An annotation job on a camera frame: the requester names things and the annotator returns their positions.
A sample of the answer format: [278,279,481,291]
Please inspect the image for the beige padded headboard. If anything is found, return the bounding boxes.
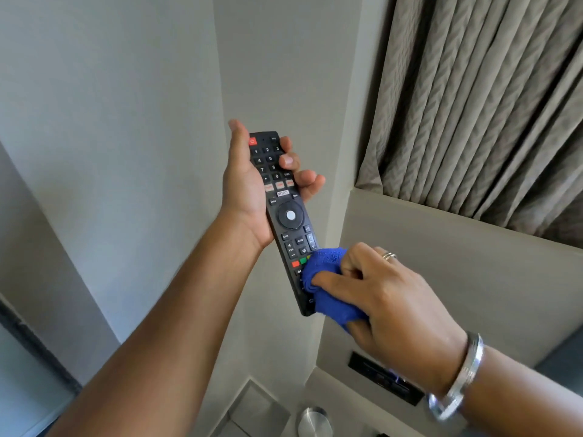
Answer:
[315,187,583,437]

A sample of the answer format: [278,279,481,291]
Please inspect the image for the beige patterned curtain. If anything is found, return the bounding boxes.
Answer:
[355,0,583,249]

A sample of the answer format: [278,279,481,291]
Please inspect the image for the person's left hand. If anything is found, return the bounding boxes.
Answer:
[220,119,326,252]

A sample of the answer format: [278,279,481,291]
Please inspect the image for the blue microfiber cloth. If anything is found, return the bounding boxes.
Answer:
[301,247,370,334]

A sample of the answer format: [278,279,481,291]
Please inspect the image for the black remote control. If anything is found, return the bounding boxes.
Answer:
[249,131,319,317]

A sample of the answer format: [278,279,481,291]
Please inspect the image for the black wall switch panel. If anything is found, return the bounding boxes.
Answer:
[348,351,425,407]

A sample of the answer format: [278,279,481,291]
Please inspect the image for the person's right forearm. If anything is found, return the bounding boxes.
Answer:
[460,343,583,437]

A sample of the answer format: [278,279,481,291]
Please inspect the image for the round silver metal lid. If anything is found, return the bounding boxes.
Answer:
[297,407,334,437]

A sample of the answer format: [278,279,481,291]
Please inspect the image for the person's left forearm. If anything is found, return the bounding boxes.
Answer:
[46,209,264,437]

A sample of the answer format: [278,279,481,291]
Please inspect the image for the silver bangle bracelet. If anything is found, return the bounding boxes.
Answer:
[426,331,485,422]

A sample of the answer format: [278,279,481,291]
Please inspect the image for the person's right hand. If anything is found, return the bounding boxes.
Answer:
[311,242,469,397]

